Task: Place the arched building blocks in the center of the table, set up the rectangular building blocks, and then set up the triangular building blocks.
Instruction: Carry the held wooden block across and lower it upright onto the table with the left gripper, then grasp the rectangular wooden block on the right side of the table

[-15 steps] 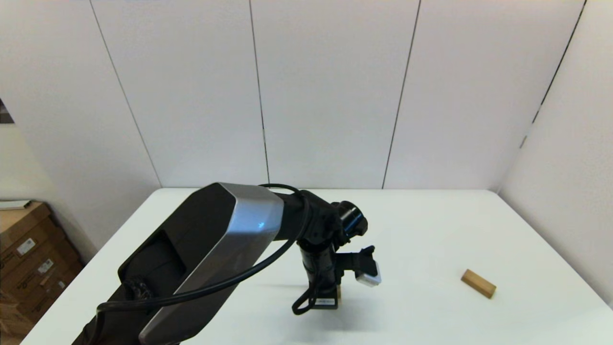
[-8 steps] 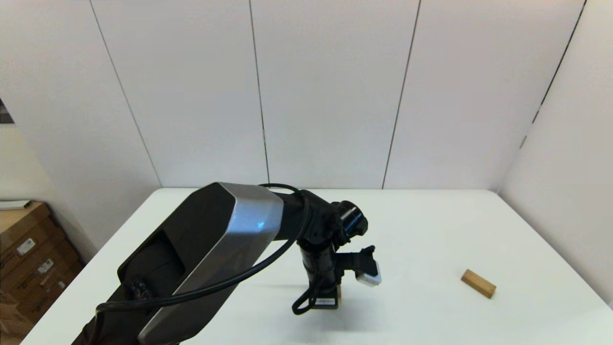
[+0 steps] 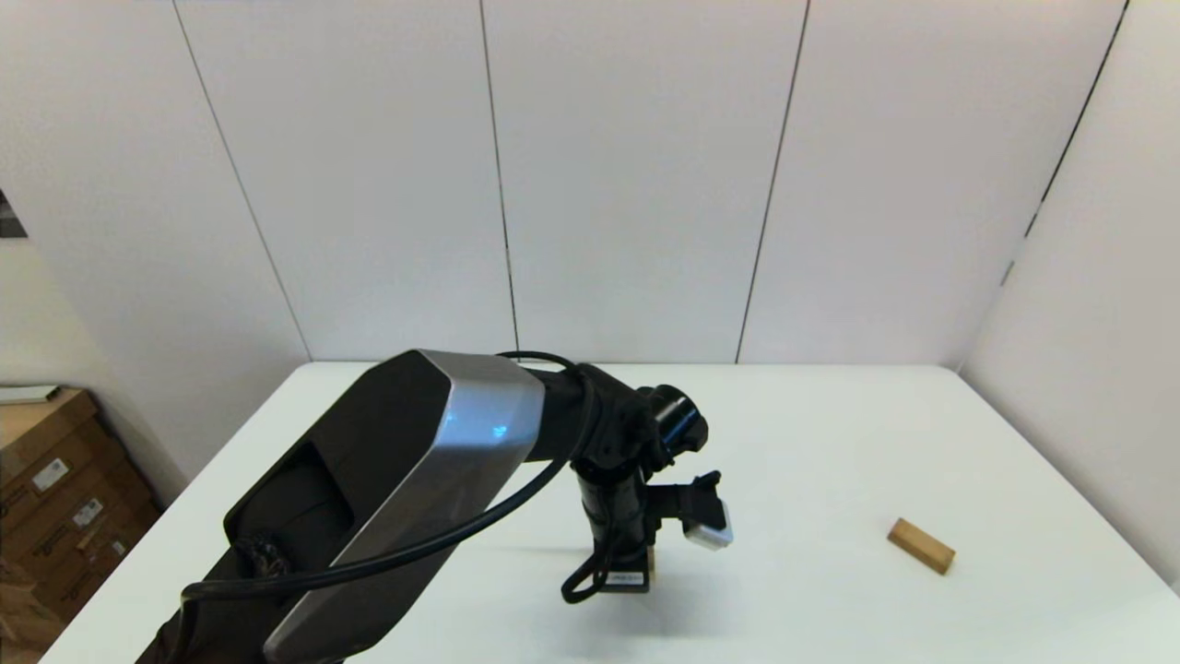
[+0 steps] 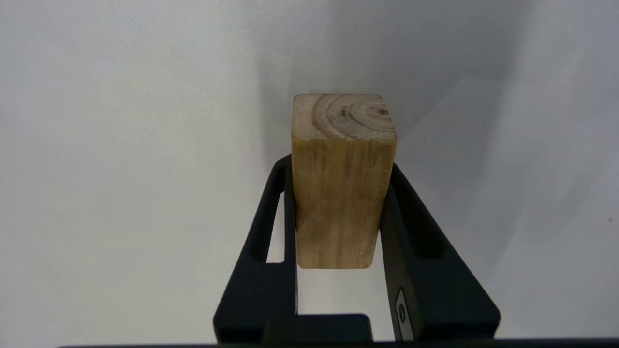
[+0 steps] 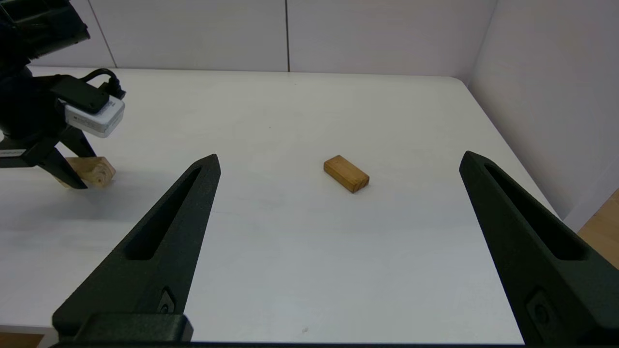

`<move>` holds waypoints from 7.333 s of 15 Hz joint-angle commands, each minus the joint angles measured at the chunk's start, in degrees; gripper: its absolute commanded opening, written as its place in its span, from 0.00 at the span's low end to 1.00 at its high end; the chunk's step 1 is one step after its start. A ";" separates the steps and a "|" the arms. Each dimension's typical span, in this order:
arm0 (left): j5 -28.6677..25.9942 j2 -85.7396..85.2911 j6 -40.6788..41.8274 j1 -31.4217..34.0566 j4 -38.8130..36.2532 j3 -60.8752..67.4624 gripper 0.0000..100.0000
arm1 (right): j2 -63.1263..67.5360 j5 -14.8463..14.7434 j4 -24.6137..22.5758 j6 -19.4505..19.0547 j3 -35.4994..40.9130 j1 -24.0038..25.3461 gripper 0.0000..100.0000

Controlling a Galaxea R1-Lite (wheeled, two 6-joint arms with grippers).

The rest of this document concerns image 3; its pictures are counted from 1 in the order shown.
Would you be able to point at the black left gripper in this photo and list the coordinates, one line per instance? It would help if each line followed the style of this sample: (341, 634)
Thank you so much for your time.
(619, 549)

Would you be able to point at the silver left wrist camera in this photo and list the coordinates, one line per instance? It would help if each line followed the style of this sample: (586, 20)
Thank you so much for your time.
(710, 535)

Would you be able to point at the dark wall picture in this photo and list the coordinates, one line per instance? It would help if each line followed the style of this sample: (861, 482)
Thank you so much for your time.
(9, 221)

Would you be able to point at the flat white board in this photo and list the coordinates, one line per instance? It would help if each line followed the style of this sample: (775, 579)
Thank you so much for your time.
(26, 394)

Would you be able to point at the brown cardboard box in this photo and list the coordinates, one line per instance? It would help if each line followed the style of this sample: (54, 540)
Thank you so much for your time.
(37, 433)
(23, 627)
(83, 516)
(111, 564)

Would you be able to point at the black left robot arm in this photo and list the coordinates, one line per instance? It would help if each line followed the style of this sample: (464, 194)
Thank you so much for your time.
(415, 443)

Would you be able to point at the rectangular wooden building block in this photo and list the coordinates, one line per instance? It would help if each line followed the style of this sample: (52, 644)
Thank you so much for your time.
(921, 546)

